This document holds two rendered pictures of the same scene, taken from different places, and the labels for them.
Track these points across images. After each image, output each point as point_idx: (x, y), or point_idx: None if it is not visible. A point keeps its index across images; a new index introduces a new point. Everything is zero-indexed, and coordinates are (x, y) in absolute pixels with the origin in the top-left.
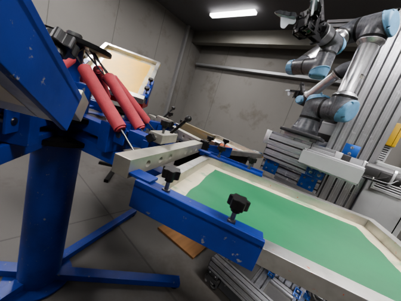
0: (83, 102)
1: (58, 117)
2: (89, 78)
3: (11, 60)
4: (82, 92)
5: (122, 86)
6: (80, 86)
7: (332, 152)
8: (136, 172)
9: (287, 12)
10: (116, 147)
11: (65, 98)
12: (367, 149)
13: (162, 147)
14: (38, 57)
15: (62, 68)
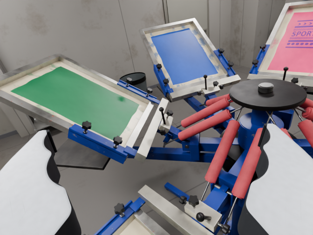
0: (140, 156)
1: (115, 160)
2: (224, 133)
3: (94, 149)
4: (137, 153)
5: None
6: (249, 132)
7: None
8: (139, 200)
9: (266, 166)
10: None
11: (116, 155)
12: None
13: (178, 212)
14: (100, 148)
15: (110, 148)
